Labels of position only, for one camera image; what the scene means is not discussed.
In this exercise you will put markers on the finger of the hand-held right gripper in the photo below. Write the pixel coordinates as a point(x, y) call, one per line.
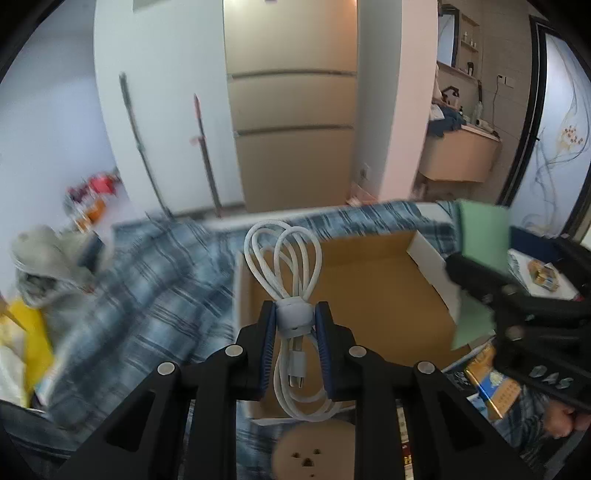
point(475, 274)
point(533, 239)

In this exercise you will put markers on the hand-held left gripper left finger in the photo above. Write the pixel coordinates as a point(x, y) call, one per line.
point(268, 344)

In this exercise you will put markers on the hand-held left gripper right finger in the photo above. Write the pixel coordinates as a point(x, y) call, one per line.
point(326, 353)

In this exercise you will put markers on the cardboard box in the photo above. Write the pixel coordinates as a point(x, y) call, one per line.
point(378, 300)

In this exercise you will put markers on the person's right hand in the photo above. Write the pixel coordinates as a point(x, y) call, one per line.
point(561, 422)

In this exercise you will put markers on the patterned glass door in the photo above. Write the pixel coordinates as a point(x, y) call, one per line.
point(561, 138)

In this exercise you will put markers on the beige vanity cabinet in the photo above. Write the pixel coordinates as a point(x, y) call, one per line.
point(457, 152)

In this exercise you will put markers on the blue plaid blanket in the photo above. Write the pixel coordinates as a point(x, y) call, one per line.
point(161, 286)

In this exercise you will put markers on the blue clothes pile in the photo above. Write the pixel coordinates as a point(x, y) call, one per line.
point(445, 121)

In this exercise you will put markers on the black faucet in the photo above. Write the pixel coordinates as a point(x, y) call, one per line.
point(451, 92)

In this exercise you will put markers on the dark red broom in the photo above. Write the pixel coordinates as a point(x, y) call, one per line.
point(205, 152)

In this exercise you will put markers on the gold refrigerator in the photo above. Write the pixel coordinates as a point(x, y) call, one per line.
point(291, 138)

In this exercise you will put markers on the bathroom mirror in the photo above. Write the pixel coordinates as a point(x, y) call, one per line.
point(449, 37)

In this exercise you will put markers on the red plastic bag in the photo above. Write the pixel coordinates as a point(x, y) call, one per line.
point(101, 184)

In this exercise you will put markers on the yellow bag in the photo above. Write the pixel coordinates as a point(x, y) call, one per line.
point(32, 337)

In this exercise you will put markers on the crumpled grey bag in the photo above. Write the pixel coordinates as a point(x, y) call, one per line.
point(44, 263)

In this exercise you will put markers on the grey mop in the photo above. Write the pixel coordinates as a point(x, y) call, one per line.
point(138, 138)

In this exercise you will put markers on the white wall socket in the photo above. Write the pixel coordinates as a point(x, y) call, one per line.
point(364, 173)

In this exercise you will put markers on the bathroom wall outlet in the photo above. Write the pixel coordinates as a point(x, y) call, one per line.
point(510, 81)

